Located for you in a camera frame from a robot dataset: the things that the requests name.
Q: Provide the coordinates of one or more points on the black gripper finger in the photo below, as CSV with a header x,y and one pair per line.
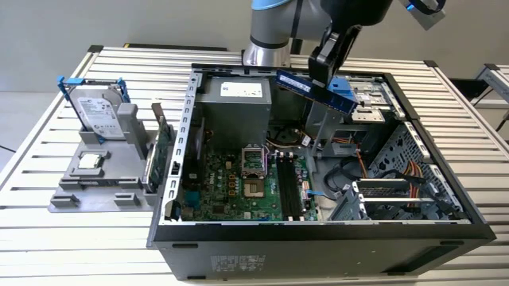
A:
x,y
320,65
351,41

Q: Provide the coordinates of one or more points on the grey power supply unit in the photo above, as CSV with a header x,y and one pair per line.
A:
x,y
234,119

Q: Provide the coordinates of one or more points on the grey perforated disk bay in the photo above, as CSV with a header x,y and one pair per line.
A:
x,y
381,186

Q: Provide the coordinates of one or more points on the CPU socket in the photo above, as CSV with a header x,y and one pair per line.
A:
x,y
255,187

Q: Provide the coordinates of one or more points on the silver CPU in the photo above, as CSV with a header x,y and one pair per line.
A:
x,y
90,162

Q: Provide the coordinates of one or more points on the blue plastic drive latch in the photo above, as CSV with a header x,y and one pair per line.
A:
x,y
344,86

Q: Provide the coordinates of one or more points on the hard disk in blue carrier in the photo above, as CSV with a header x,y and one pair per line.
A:
x,y
96,113

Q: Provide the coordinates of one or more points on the green motherboard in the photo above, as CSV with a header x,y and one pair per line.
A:
x,y
222,205

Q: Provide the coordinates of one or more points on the green graphics card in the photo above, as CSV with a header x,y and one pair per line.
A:
x,y
160,155

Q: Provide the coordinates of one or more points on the aluminium side table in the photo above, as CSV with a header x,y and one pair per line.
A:
x,y
494,74

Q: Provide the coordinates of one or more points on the silver metal drive bay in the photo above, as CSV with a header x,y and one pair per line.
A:
x,y
367,116

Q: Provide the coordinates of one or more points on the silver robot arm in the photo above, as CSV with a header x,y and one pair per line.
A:
x,y
271,26

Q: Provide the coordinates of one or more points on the dark RAM stick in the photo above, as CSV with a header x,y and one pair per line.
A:
x,y
100,182
295,82

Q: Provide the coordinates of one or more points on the black open PC case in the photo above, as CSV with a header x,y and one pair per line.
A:
x,y
319,256

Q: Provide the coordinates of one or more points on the black cooler fan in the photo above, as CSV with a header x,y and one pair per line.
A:
x,y
284,135

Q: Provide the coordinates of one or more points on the black RAM slot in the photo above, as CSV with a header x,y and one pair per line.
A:
x,y
296,187
284,184

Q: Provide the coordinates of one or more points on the grey parts rack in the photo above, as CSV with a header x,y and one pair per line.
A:
x,y
120,167

